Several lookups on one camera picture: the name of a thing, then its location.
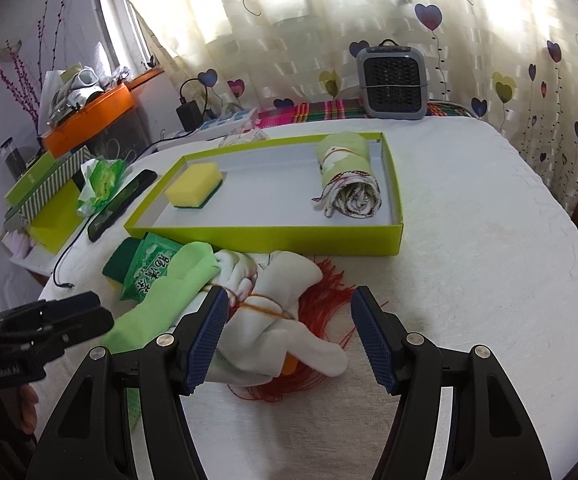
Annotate yellow sponge with green scrub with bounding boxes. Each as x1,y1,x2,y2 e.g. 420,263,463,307
102,238,142,292
165,162,224,210

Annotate black smartphone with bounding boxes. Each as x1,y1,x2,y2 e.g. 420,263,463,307
87,168,159,242

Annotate open green tissue pack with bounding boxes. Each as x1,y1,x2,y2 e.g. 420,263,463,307
76,158,128,219

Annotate yellow green box lid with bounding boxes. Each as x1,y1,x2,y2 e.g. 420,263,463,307
28,180,86,254

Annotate colourful plaid cloth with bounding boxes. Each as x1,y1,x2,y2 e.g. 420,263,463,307
257,97,476,129

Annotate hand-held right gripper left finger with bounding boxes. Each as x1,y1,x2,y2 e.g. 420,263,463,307
26,284,231,480

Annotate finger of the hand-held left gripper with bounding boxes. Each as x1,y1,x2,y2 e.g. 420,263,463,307
38,291,101,324
61,308,115,352

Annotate orange window ledge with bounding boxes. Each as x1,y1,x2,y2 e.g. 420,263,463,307
128,68,163,92

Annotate white clutter pile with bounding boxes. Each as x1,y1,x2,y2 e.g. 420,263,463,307
43,62,130,124

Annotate white blue power strip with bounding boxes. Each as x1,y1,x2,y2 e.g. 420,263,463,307
159,107,260,142

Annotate green tissue packet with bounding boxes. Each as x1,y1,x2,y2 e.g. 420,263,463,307
120,232,186,304

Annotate dark glass tank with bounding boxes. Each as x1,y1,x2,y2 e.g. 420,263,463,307
86,107,150,161

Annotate pink blossom wall decal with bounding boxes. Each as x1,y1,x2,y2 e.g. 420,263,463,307
0,0,70,127

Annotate lime green cardboard box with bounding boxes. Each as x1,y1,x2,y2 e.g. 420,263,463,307
123,131,405,257

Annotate light green cloth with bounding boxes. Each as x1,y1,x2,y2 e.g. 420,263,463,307
101,242,221,362

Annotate window frame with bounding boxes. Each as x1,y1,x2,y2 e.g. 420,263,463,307
89,0,163,74

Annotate heart print curtain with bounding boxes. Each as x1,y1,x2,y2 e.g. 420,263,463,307
119,0,578,203

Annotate dark jar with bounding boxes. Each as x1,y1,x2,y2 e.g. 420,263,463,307
0,136,26,181

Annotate white papers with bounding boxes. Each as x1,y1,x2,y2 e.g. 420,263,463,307
216,127,270,151

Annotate white sock bundle teal trim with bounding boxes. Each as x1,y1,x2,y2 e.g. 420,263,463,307
221,251,348,380

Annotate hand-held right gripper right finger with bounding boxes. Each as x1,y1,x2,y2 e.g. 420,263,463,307
350,285,552,480

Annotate striped green box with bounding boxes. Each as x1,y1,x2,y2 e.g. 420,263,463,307
3,147,92,227

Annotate black charging cable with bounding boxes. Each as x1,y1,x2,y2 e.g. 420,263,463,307
51,220,100,291

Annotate red tassel strings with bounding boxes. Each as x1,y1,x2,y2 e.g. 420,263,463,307
225,257,371,404

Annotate grey portable fan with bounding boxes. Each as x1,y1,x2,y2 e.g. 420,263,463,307
356,39,429,121

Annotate black adapter cable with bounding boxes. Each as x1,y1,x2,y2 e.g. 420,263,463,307
178,77,221,112

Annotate orange tray with items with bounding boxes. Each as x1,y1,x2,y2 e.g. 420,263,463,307
41,82,136,159

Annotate person's left hand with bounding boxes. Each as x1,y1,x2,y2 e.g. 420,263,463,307
15,383,40,437

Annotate green white towel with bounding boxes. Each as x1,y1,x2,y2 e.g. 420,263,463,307
311,132,383,220

